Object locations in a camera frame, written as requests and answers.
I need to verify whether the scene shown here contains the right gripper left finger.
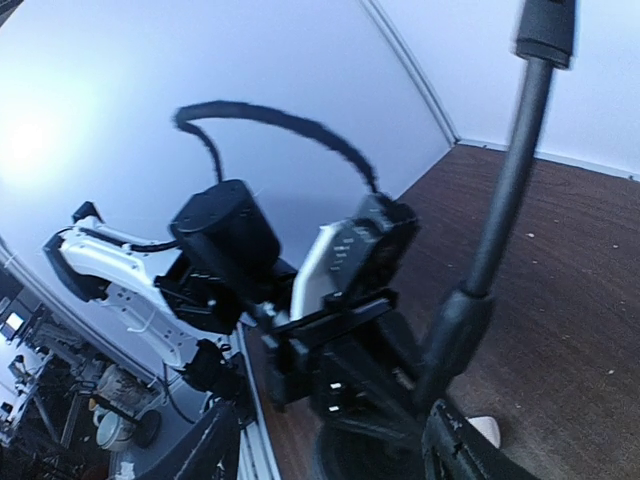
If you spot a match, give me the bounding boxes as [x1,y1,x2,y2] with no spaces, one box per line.
[129,400,241,479]

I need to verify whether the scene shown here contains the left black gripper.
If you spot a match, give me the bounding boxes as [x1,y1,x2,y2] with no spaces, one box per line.
[261,288,419,411]

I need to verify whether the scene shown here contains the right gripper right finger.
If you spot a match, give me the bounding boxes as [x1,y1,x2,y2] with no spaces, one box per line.
[422,399,537,480]

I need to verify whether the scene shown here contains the black microphone stand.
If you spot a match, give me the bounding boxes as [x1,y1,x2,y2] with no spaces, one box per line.
[312,0,584,480]

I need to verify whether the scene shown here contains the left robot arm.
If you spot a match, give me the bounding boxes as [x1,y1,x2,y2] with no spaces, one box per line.
[45,179,418,419]

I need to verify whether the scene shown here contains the white scalloped bowl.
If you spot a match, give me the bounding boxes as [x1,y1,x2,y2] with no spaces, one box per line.
[467,416,501,448]

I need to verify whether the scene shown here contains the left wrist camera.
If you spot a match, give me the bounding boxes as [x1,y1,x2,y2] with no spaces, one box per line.
[289,193,419,321]

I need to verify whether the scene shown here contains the left aluminium frame post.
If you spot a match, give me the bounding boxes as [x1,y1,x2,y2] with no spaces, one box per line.
[359,0,461,146]

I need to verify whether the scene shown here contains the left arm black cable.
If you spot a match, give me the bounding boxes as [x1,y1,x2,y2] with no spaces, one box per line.
[172,99,384,194]

